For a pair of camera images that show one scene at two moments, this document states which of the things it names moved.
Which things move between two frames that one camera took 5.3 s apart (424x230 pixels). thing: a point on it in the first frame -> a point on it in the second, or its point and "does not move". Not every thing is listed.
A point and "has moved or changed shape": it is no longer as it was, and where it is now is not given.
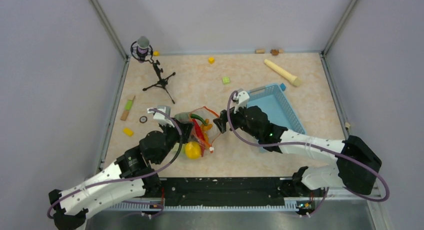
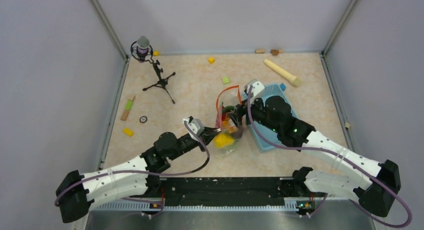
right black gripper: [221, 121] -> [237, 115]
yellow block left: [128, 132] does not move
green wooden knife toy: [128, 107] does not move
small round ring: [143, 119] does not move
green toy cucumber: [194, 116] has moved or changed shape
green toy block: [226, 80] does not move
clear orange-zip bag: [204, 128] has moved or changed shape
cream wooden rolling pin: [295, 80] does not move
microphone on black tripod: [142, 50] does not move
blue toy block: [283, 86] does not move
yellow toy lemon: [192, 150] has moved or changed shape
